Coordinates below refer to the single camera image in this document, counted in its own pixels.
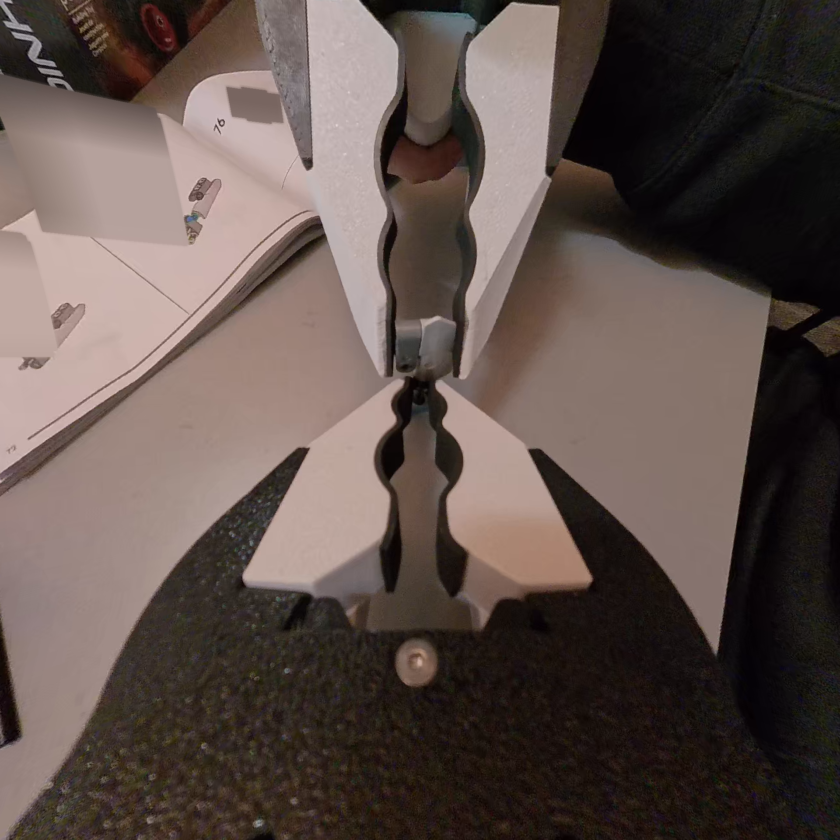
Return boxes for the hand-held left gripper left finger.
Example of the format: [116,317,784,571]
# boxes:
[241,379,416,621]

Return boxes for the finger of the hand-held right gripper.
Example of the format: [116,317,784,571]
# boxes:
[451,0,562,382]
[305,0,404,380]

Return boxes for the open instruction booklet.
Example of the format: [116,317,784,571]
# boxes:
[0,69,327,494]

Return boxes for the person's dark clothing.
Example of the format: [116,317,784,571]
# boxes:
[561,0,840,795]

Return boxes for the dark toy set box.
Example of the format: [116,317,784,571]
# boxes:
[0,0,232,105]

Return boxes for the white toy brick assembly with pin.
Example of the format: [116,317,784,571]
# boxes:
[394,316,457,395]

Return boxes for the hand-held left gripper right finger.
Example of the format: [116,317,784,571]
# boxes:
[427,379,595,630]

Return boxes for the grey desk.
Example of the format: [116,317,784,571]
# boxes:
[0,0,772,821]

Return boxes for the person's right hand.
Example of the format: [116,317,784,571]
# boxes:
[386,134,463,185]

